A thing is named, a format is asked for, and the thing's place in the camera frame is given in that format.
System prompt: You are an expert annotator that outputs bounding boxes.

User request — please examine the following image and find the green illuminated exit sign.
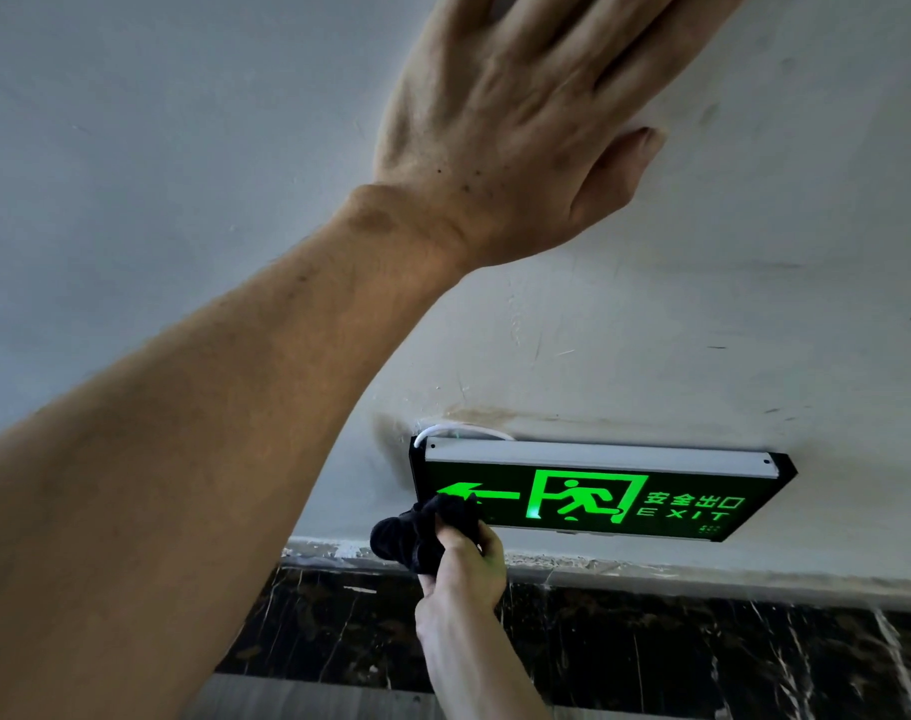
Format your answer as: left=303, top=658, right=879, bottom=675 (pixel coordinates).
left=409, top=436, right=799, bottom=544

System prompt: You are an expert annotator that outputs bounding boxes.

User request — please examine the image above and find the white cable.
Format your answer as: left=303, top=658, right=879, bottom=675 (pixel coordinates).
left=412, top=421, right=518, bottom=450

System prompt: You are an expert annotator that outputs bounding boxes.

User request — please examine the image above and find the person's right hand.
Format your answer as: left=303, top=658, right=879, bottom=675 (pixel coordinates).
left=414, top=515, right=509, bottom=640

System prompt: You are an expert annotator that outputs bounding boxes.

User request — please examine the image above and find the person's right forearm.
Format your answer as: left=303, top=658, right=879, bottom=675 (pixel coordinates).
left=414, top=603, right=553, bottom=720

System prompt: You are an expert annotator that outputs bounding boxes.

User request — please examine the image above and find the black cleaning cloth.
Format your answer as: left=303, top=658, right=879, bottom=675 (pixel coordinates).
left=369, top=493, right=488, bottom=577

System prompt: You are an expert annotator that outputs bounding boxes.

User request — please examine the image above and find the person's left forearm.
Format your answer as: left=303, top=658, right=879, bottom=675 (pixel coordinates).
left=0, top=183, right=478, bottom=720

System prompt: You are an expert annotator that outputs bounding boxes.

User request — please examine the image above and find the black marble door frame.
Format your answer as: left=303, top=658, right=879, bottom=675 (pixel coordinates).
left=215, top=565, right=911, bottom=720

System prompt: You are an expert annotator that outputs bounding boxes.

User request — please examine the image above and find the person's left hand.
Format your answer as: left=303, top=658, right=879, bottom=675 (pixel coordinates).
left=371, top=0, right=751, bottom=272

